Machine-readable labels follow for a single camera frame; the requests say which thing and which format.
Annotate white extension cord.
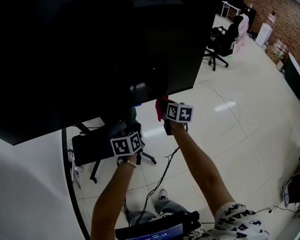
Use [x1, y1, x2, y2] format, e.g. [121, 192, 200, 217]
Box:
[193, 80, 248, 140]

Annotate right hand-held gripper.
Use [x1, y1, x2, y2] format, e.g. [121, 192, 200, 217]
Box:
[163, 99, 195, 137]

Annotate person's left forearm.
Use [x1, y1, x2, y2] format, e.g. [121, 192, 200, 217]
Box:
[90, 156, 138, 240]

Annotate white bead bracelet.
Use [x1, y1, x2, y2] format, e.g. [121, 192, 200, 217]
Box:
[116, 157, 138, 169]

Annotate pile of packaged goods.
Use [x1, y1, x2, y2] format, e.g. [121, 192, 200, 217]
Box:
[264, 38, 291, 65]

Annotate black office chair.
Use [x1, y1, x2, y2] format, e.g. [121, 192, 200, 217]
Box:
[202, 15, 241, 72]

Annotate person's right forearm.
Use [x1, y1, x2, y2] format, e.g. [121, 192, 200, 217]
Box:
[168, 121, 236, 222]

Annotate white patterned shirt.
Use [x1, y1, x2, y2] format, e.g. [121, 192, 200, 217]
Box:
[149, 201, 271, 240]

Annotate pale pink garment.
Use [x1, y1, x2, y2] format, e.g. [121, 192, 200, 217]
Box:
[232, 13, 251, 55]

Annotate large black screen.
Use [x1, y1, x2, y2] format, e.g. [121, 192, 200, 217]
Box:
[0, 0, 223, 146]

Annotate black cable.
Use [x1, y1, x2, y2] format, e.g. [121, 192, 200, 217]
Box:
[121, 196, 131, 220]
[124, 126, 190, 226]

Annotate white sneaker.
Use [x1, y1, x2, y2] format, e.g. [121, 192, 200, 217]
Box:
[157, 188, 169, 201]

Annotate black chest recorder pack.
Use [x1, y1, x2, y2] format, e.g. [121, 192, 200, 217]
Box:
[114, 210, 202, 240]

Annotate pink cloth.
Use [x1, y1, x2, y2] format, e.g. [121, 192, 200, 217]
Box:
[154, 95, 170, 122]

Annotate white cabinet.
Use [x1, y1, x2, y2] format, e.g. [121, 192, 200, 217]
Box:
[254, 23, 274, 47]

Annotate white table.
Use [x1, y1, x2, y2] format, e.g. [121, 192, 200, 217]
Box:
[220, 0, 242, 19]

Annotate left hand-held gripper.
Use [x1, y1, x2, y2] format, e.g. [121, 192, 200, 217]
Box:
[109, 122, 144, 158]

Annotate dark green white-rimmed tub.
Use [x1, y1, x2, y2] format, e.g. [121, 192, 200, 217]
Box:
[283, 52, 300, 102]

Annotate thin black power cord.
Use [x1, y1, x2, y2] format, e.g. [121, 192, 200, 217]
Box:
[254, 205, 298, 214]

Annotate black cabinet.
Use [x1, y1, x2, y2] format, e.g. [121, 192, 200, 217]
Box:
[242, 5, 258, 34]

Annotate white floor mop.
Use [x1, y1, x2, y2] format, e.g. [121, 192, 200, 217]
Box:
[67, 148, 85, 189]

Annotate grey trousers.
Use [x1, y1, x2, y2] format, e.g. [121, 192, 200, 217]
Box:
[126, 199, 191, 225]

